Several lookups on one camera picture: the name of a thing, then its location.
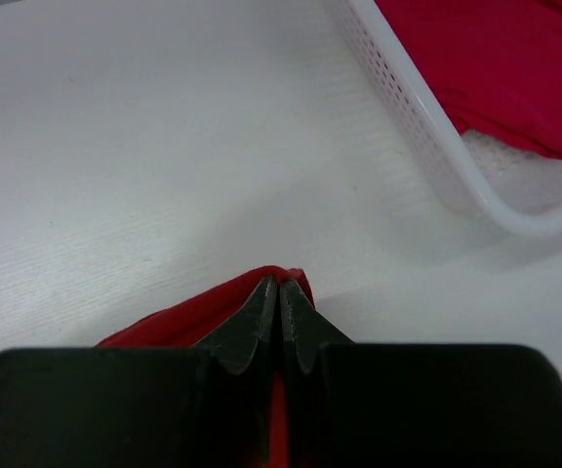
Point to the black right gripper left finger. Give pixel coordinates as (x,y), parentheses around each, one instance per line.
(202,406)

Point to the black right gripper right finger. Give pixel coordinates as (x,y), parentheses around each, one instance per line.
(414,405)

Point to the dark red t shirt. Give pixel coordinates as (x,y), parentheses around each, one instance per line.
(198,312)

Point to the white plastic basket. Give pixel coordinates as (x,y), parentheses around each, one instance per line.
(472,174)

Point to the red t shirt in basket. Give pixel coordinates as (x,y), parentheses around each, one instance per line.
(495,67)

